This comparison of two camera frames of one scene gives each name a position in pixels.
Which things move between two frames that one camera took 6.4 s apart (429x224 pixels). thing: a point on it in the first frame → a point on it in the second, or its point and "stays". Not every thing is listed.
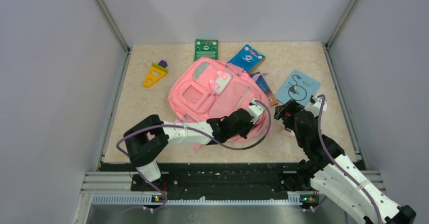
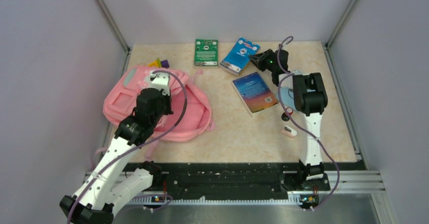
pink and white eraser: (287, 133) stays
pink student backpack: (206, 88) → (120, 99)
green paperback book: (206, 48) stays
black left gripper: (244, 134) → (168, 109)
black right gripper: (291, 106) → (258, 59)
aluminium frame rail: (119, 188) stays
